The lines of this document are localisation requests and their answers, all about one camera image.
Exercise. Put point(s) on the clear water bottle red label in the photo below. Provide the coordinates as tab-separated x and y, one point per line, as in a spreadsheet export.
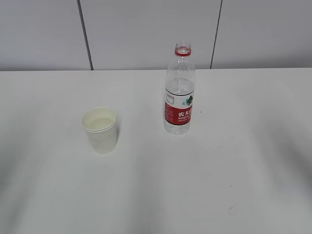
179	90

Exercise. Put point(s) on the white paper cup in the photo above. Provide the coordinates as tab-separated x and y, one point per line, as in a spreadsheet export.
100	125

